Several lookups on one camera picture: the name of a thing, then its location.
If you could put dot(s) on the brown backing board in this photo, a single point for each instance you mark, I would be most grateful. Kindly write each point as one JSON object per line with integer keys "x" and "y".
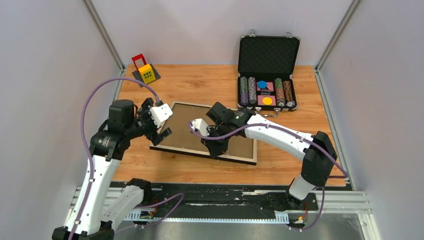
{"x": 185, "y": 132}

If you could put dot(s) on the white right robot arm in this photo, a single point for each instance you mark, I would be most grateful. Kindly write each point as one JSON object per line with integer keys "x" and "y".
{"x": 315, "y": 151}

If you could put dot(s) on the aluminium front rail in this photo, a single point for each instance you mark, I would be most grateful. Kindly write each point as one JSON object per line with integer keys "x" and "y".
{"x": 344, "y": 214}

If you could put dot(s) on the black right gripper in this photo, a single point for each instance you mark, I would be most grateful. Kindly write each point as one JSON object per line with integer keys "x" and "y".
{"x": 215, "y": 149}

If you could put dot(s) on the yellow red toy block house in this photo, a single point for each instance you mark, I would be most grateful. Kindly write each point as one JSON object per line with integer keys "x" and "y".
{"x": 145, "y": 72}

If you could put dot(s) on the black poker chip case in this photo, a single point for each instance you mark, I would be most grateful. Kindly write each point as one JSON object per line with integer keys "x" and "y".
{"x": 265, "y": 72}

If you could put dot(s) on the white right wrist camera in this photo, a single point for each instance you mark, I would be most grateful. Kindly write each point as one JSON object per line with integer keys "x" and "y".
{"x": 199, "y": 126}

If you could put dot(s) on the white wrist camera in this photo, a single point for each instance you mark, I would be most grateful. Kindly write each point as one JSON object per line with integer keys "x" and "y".
{"x": 199, "y": 126}
{"x": 160, "y": 114}

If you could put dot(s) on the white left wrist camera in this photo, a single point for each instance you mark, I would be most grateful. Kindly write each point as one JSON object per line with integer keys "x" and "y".
{"x": 160, "y": 114}

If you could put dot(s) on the wooden picture frame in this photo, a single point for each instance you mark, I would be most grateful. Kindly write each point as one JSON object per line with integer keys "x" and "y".
{"x": 198, "y": 154}

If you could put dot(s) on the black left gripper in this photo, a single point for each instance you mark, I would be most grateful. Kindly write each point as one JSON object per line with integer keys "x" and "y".
{"x": 153, "y": 135}

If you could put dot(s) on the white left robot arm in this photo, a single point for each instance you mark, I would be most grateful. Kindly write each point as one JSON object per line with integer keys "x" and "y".
{"x": 89, "y": 219}

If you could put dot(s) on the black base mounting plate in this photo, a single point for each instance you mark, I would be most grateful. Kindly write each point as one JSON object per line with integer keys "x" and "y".
{"x": 226, "y": 201}

